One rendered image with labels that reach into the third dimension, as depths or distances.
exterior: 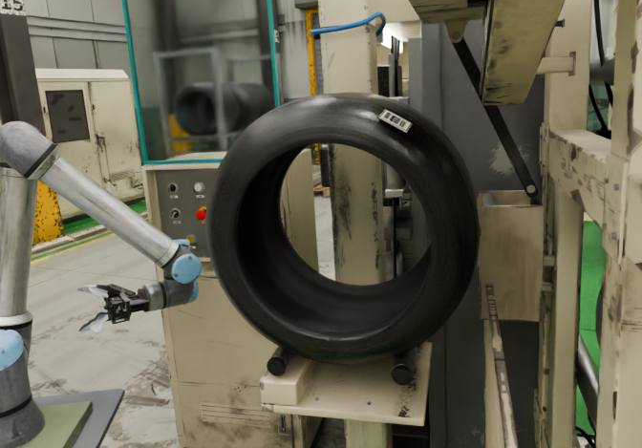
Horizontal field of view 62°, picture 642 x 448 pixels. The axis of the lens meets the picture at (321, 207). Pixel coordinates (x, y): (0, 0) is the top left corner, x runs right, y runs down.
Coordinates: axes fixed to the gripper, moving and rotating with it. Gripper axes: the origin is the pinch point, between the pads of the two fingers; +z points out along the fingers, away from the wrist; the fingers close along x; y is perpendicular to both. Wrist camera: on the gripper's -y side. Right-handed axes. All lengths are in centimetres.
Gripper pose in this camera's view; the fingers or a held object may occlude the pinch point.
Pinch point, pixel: (76, 309)
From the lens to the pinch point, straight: 182.7
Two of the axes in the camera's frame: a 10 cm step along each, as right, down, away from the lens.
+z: -8.2, 1.1, -5.7
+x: -1.1, 9.3, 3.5
